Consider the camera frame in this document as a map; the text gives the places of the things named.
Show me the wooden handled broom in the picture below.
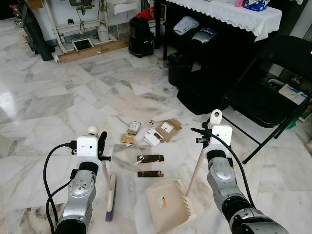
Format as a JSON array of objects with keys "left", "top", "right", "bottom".
[{"left": 87, "top": 125, "right": 118, "bottom": 223}]

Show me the beige long handled dustpan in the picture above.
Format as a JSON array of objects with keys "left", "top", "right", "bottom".
[{"left": 145, "top": 109, "right": 223, "bottom": 234}]

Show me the clear plastic sheet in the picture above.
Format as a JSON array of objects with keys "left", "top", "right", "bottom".
[{"left": 112, "top": 144, "right": 144, "bottom": 167}]

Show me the small brown cardboard piece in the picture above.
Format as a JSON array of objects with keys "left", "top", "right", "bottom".
[{"left": 120, "top": 135, "right": 136, "bottom": 145}]

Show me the small printed carton box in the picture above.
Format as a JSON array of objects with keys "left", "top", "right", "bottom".
[{"left": 127, "top": 121, "right": 141, "bottom": 136}]

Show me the brown cardboard with white label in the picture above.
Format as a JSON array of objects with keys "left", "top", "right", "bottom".
[{"left": 155, "top": 119, "right": 182, "bottom": 143}]

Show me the large black bag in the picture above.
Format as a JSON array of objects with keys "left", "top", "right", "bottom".
[{"left": 168, "top": 46, "right": 232, "bottom": 116}]

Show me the dark brown wrapper bar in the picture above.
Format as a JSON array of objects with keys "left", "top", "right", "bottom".
[
  {"left": 137, "top": 171, "right": 164, "bottom": 178},
  {"left": 136, "top": 155, "right": 165, "bottom": 163}
]

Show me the white paper card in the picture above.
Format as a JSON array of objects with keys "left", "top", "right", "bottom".
[{"left": 144, "top": 128, "right": 164, "bottom": 147}]

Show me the black folding chair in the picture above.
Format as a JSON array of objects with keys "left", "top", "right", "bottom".
[{"left": 222, "top": 36, "right": 312, "bottom": 164}]

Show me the long brown cardboard box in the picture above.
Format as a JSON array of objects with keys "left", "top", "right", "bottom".
[{"left": 55, "top": 40, "right": 130, "bottom": 64}]

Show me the flat printed cardboard box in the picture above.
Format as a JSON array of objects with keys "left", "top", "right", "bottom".
[{"left": 278, "top": 83, "right": 310, "bottom": 106}]

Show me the black bag with silver print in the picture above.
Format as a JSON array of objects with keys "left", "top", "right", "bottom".
[{"left": 192, "top": 28, "right": 218, "bottom": 47}]

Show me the white framed dark tablet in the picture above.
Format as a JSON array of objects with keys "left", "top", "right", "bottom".
[{"left": 72, "top": 38, "right": 95, "bottom": 52}]

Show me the translucent plastic jug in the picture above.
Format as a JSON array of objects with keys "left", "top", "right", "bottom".
[{"left": 97, "top": 22, "right": 110, "bottom": 42}]

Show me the grey folded cloth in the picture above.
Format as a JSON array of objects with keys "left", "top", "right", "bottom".
[{"left": 173, "top": 16, "right": 201, "bottom": 36}]

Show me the black leaning panel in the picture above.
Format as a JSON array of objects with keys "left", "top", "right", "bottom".
[{"left": 19, "top": 0, "right": 55, "bottom": 62}]

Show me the white lace tablecloth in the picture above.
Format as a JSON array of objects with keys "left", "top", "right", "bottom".
[{"left": 165, "top": 0, "right": 283, "bottom": 42}]

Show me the red plastic bag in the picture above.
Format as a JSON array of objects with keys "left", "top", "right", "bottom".
[{"left": 137, "top": 7, "right": 156, "bottom": 21}]

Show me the blue white patterned container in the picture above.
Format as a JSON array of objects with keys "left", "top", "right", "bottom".
[{"left": 242, "top": 0, "right": 272, "bottom": 11}]

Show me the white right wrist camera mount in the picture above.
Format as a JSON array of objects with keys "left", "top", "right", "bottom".
[{"left": 211, "top": 125, "right": 234, "bottom": 148}]

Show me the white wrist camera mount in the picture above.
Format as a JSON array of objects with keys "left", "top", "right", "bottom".
[
  {"left": 211, "top": 125, "right": 234, "bottom": 148},
  {"left": 77, "top": 136, "right": 99, "bottom": 157}
]

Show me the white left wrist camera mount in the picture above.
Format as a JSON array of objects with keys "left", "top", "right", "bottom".
[{"left": 77, "top": 136, "right": 99, "bottom": 157}]

